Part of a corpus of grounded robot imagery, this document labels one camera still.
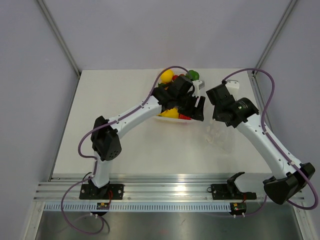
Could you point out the red lychee bunch with leaves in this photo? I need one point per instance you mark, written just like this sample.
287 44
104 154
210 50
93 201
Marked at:
174 77

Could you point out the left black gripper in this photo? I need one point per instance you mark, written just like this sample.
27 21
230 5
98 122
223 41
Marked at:
195 113

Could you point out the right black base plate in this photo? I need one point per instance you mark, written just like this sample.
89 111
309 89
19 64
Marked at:
226 191

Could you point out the white slotted cable duct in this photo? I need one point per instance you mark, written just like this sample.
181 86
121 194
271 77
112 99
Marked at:
176 207

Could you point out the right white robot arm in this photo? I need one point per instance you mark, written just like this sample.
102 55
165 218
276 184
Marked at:
289 174

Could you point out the yellow pear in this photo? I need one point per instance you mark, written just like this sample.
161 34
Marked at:
172 113

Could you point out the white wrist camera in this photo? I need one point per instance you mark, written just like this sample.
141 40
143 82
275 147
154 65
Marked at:
198 86
233 87

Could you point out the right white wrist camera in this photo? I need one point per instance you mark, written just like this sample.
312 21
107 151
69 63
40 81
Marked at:
233 87

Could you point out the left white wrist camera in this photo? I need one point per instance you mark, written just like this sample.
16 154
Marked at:
198 86

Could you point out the green bell pepper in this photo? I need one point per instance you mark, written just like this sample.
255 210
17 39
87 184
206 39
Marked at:
193 75

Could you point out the yellow bell pepper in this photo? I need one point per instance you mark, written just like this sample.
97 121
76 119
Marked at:
163 114

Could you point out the yellow lemon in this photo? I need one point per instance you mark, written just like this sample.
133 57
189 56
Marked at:
167 76

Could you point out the white plastic basket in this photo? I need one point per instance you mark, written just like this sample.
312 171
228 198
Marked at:
175 120

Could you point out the red tomato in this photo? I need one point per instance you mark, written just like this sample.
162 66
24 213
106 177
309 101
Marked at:
183 117

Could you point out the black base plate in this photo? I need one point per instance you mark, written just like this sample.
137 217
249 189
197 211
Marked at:
108 192
226 191

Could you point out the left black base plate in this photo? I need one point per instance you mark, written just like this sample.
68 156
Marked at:
108 192

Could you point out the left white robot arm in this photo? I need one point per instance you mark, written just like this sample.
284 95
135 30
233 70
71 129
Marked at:
107 133

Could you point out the aluminium mounting rail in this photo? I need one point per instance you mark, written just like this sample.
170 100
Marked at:
141 188

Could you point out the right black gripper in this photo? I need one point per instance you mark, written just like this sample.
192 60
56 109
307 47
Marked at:
215 108

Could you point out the clear zip top bag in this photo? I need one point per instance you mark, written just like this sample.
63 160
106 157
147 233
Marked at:
218 135

